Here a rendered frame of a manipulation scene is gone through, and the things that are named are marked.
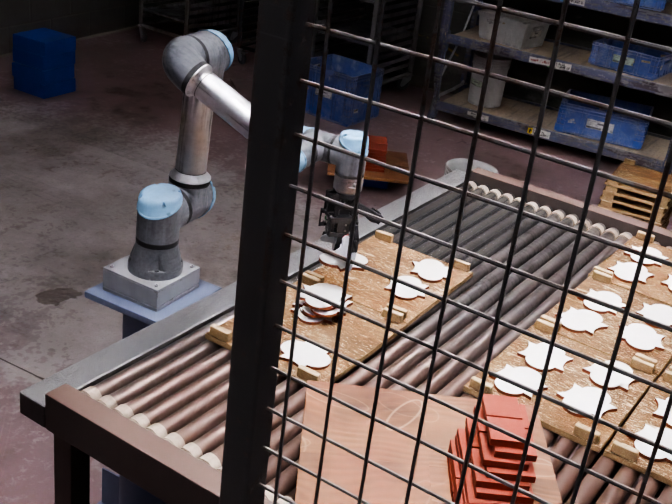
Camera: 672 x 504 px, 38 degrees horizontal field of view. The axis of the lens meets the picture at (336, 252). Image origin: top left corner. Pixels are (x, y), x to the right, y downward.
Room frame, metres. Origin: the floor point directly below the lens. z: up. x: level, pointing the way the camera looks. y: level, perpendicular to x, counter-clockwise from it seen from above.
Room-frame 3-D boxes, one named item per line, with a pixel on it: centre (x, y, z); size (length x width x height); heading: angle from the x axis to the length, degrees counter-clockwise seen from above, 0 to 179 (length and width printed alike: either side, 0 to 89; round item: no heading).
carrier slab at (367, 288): (2.51, -0.16, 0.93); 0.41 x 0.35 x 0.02; 150
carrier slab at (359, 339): (2.15, 0.04, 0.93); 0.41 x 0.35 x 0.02; 150
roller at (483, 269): (2.40, -0.28, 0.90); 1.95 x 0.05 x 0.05; 149
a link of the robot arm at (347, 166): (2.31, -0.01, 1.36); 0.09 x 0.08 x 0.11; 67
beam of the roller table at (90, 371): (2.62, 0.08, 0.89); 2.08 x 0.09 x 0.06; 149
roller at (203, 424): (2.45, -0.19, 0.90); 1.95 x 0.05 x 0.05; 149
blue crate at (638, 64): (6.76, -1.88, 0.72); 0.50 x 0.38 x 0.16; 56
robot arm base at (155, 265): (2.37, 0.49, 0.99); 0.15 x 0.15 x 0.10
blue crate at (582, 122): (6.79, -1.79, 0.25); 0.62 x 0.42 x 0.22; 71
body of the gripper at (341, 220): (2.31, 0.00, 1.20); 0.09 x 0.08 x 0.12; 116
